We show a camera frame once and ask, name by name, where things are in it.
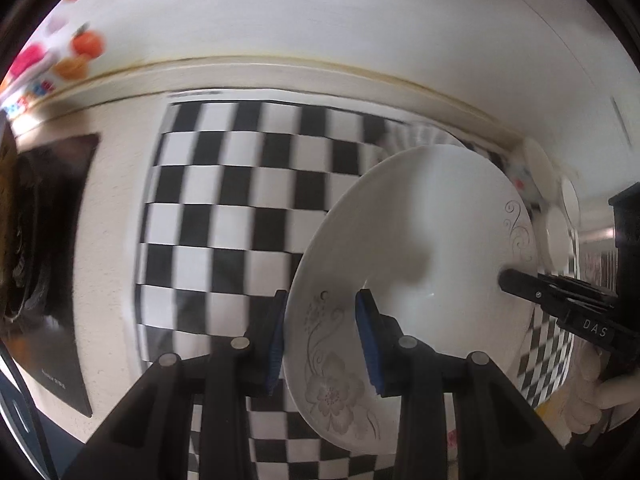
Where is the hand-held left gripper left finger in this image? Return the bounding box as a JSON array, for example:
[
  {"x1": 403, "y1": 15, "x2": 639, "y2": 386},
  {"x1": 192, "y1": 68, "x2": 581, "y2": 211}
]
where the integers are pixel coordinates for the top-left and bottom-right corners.
[{"x1": 60, "y1": 289, "x2": 289, "y2": 480}]

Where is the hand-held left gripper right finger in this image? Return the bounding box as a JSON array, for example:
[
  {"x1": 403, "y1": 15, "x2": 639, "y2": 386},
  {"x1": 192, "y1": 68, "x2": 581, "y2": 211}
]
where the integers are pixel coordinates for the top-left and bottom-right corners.
[{"x1": 354, "y1": 287, "x2": 583, "y2": 480}]

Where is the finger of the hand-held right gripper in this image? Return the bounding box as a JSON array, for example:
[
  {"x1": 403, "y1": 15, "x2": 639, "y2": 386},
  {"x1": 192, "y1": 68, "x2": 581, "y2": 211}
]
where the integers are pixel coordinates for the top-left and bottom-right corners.
[{"x1": 497, "y1": 267, "x2": 618, "y2": 321}]

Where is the large white floral plate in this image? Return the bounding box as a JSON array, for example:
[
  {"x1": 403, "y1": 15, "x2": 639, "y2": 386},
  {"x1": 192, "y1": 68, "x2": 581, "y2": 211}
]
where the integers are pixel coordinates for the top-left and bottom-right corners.
[{"x1": 284, "y1": 144, "x2": 541, "y2": 453}]

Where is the white plate blue leaf pattern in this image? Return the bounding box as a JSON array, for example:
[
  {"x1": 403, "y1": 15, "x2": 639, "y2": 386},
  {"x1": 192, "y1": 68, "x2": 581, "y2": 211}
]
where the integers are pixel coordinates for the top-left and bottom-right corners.
[{"x1": 380, "y1": 122, "x2": 471, "y2": 153}]

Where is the person's right hand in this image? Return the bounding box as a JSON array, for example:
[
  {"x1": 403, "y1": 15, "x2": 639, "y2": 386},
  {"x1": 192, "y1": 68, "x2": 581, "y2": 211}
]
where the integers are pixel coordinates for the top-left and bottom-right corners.
[{"x1": 560, "y1": 342, "x2": 640, "y2": 450}]

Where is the patterned frosted glass door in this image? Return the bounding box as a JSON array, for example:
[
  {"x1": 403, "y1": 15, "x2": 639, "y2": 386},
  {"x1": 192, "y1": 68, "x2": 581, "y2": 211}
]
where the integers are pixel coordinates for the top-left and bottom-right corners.
[{"x1": 575, "y1": 230, "x2": 622, "y2": 295}]

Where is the colourful dotted dish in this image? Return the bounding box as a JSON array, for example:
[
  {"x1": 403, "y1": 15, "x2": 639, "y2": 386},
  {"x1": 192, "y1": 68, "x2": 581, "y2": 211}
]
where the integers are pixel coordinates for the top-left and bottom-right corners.
[{"x1": 505, "y1": 152, "x2": 543, "y2": 216}]

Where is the black and white checkered mat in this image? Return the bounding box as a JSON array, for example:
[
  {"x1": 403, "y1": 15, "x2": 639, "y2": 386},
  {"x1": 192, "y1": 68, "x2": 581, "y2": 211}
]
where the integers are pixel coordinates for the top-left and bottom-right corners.
[{"x1": 132, "y1": 87, "x2": 581, "y2": 480}]

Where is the dark round object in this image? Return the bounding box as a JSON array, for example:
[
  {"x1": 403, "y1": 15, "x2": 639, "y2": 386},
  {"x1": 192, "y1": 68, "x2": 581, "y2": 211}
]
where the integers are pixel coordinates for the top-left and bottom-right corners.
[{"x1": 0, "y1": 110, "x2": 53, "y2": 323}]

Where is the colourful fruit wall sticker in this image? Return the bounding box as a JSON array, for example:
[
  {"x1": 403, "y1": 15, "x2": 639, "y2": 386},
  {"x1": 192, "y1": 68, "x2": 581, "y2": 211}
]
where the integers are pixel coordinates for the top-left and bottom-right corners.
[{"x1": 0, "y1": 0, "x2": 108, "y2": 111}]

